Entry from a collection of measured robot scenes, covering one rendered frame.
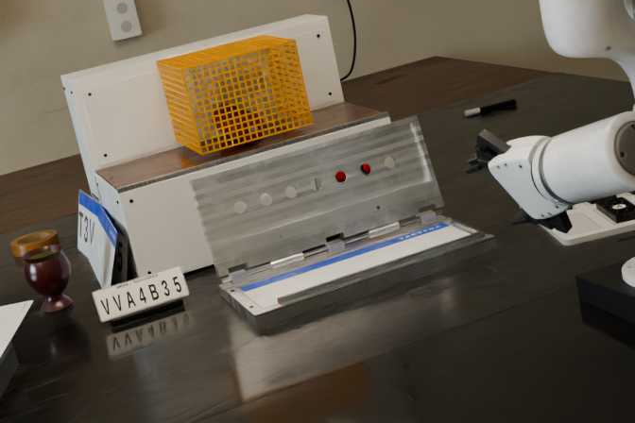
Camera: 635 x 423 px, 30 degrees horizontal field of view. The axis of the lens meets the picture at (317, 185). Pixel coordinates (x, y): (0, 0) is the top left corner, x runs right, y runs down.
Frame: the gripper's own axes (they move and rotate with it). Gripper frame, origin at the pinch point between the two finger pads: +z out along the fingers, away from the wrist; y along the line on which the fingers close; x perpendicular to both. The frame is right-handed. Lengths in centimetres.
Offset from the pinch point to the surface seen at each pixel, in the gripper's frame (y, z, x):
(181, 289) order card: 12, 67, 26
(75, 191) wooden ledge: 38, 176, 5
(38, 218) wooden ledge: 39, 159, 20
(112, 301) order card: 19, 68, 36
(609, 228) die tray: -27.2, 32.1, -26.1
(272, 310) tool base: 2.4, 44.1, 22.1
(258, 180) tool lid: 17, 61, 4
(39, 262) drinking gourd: 32, 81, 38
